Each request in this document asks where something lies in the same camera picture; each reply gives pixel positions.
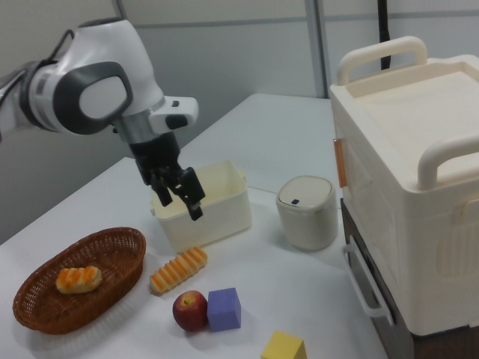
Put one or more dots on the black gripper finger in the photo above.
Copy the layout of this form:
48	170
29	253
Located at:
163	194
194	198

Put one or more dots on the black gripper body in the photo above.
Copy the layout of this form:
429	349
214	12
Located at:
157	157

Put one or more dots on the purple cube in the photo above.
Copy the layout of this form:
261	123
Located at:
224	310

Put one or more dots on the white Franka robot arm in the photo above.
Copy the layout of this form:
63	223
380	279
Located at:
108	45

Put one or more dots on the yellow cube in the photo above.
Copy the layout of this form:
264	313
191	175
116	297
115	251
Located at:
282	346

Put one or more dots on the cream open plastic box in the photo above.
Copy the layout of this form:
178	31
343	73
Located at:
232	209

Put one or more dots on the long orange striped bread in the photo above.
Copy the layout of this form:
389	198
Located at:
179	269

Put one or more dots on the brown wicker basket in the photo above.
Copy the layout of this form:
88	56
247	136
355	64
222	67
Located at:
112	254

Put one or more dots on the red apple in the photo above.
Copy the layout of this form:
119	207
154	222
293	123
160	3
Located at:
187	310

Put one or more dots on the small cream lidded bin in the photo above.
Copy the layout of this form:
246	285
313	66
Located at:
307	224

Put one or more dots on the short orange striped bread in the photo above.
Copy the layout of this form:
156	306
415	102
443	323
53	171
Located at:
78	280

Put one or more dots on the large cream storage box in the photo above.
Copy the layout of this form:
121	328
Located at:
404	149

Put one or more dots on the black pole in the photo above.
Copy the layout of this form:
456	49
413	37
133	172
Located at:
383	30

